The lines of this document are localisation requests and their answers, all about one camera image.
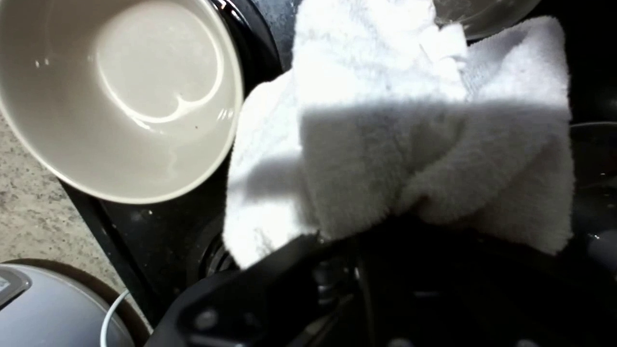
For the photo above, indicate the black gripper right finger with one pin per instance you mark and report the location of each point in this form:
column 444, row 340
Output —
column 489, row 301

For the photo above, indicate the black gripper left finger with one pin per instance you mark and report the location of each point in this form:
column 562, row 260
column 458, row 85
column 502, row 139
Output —
column 257, row 289

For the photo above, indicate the white towel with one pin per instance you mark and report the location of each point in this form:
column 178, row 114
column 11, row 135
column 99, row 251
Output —
column 387, row 97

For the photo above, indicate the grey rice cooker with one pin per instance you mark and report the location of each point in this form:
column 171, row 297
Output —
column 51, row 309

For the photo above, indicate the white mixing bowl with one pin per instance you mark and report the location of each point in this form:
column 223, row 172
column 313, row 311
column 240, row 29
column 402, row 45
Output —
column 128, row 97

